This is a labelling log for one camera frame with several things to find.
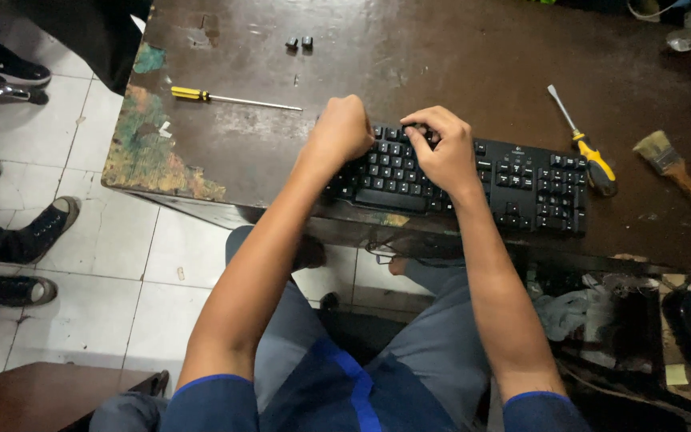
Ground person's right hand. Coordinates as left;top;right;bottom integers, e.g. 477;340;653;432
400;106;483;205

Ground person's left hand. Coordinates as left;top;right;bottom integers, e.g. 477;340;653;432
306;95;376;172

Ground black computer keyboard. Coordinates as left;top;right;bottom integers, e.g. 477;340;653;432
322;123;590;236

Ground person's grey trousers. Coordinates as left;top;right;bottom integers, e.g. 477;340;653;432
89;225;491;432

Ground large yellow black screwdriver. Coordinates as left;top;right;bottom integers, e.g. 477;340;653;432
547;84;619;198

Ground person's blue shirt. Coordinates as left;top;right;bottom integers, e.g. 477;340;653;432
160;336;593;432

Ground black cloth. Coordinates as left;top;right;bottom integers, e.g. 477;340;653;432
10;0;155;97

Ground heap of clutter under table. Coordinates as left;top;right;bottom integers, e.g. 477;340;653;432
525;264;691;415

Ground shiny metal clutter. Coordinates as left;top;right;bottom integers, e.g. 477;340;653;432
626;0;691;67

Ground chrome chair leg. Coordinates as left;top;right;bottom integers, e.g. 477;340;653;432
0;83;50;106

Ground brown wooden stool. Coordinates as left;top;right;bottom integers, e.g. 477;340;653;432
0;362;170;432

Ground black cable loop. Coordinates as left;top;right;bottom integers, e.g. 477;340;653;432
365;237;467;268

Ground slim yellow-handled screwdriver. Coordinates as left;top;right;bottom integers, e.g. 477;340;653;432
170;86;304;112

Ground wooden-handled paintbrush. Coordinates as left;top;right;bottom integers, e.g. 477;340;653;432
632;130;691;228

